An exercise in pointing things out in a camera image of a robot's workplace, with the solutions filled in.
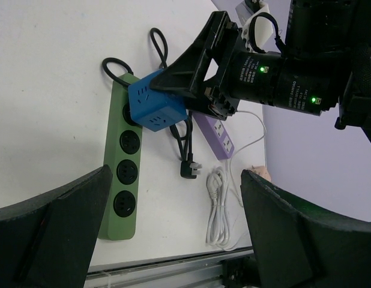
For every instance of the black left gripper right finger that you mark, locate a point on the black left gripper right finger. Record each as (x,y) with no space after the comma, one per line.
(300,244)

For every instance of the pink cube socket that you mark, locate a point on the pink cube socket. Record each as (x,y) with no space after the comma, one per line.
(261,171)

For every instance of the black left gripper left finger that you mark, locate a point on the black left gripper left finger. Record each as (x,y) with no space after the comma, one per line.
(48,240)

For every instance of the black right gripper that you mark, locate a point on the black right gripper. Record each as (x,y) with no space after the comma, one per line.
(225,72)

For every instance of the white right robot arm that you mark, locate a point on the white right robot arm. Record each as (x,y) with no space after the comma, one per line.
(323,62)

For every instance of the purple power strip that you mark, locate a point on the purple power strip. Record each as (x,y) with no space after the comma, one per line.
(216,136)

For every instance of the green power strip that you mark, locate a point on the green power strip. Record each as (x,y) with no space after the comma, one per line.
(122,154)

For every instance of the blue cube socket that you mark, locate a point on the blue cube socket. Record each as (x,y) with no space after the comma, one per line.
(153,109)

